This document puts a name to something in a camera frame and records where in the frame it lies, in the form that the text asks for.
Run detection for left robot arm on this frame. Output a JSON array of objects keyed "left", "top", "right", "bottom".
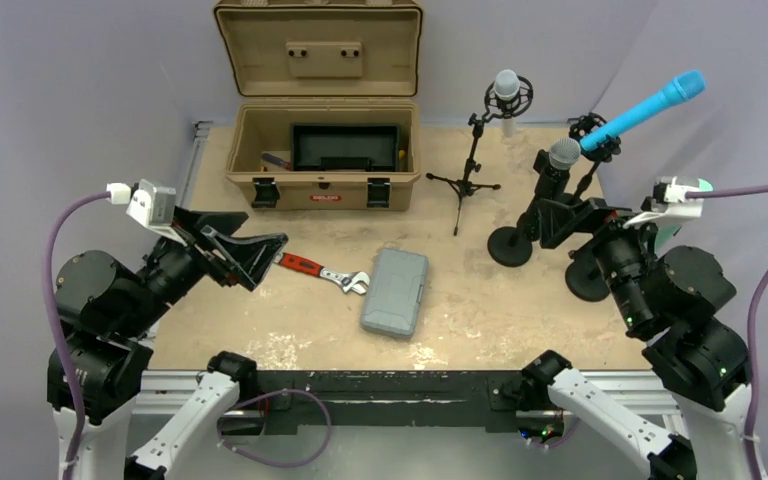
[{"left": 42, "top": 207, "right": 288, "bottom": 479}]

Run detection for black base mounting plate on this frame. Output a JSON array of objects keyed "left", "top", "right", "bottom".
[{"left": 214, "top": 369, "right": 564, "bottom": 437}]

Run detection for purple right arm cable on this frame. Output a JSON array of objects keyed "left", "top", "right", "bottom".
[{"left": 685, "top": 182, "right": 768, "bottom": 480}]

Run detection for black stand holding blue microphone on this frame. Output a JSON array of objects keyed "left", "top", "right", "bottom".
[{"left": 554, "top": 112, "right": 621, "bottom": 205}]

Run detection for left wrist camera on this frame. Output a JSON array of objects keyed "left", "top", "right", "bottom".
[{"left": 126, "top": 179, "right": 183, "bottom": 243}]

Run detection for screwdriver in toolbox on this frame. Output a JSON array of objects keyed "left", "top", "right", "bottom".
[{"left": 261, "top": 152, "right": 292, "bottom": 171}]

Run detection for grey plastic case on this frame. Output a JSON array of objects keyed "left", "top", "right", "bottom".
[{"left": 360, "top": 248, "right": 430, "bottom": 339}]

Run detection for black microphone silver grille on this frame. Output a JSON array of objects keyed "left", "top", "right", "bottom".
[{"left": 530, "top": 137, "right": 582, "bottom": 223}]

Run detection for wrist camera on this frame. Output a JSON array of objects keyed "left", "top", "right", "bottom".
[
  {"left": 126, "top": 179, "right": 183, "bottom": 243},
  {"left": 623, "top": 176, "right": 713, "bottom": 229}
]

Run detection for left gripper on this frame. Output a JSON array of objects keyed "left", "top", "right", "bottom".
[{"left": 117, "top": 202, "right": 286, "bottom": 335}]

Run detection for white microphone grey grille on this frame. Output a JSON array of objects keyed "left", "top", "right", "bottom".
[{"left": 493, "top": 69, "right": 520, "bottom": 137}]

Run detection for mint green microphone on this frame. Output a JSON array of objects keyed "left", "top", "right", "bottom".
[{"left": 653, "top": 177, "right": 713, "bottom": 251}]

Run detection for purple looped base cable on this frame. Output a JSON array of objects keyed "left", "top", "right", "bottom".
[{"left": 216, "top": 388, "right": 333, "bottom": 470}]

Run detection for black stand holding green microphone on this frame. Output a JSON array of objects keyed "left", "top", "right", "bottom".
[{"left": 564, "top": 250, "right": 610, "bottom": 303}]

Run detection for red handled adjustable wrench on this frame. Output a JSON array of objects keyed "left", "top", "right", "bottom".
[{"left": 273, "top": 252, "right": 370, "bottom": 295}]

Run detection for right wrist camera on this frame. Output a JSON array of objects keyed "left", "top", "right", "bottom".
[{"left": 623, "top": 176, "right": 713, "bottom": 229}]

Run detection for black round-base clip stand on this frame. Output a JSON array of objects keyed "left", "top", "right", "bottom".
[{"left": 487, "top": 199, "right": 541, "bottom": 268}]

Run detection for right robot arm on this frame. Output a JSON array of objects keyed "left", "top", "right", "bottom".
[{"left": 515, "top": 192, "right": 766, "bottom": 479}]

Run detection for blue microphone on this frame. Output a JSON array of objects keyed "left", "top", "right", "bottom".
[{"left": 579, "top": 70, "right": 707, "bottom": 152}]

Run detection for aluminium table frame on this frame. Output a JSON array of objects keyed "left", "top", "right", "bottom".
[{"left": 130, "top": 120, "right": 683, "bottom": 439}]

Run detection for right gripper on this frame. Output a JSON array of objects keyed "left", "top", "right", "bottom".
[{"left": 534, "top": 192, "right": 670, "bottom": 328}]

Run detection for black tray in toolbox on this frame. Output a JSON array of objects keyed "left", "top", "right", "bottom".
[{"left": 291, "top": 123, "right": 400, "bottom": 172}]

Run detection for tan open toolbox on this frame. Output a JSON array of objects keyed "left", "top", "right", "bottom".
[{"left": 213, "top": 1, "right": 424, "bottom": 211}]

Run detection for black tripod shock-mount stand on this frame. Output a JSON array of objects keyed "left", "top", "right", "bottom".
[{"left": 425, "top": 71, "right": 534, "bottom": 236}]

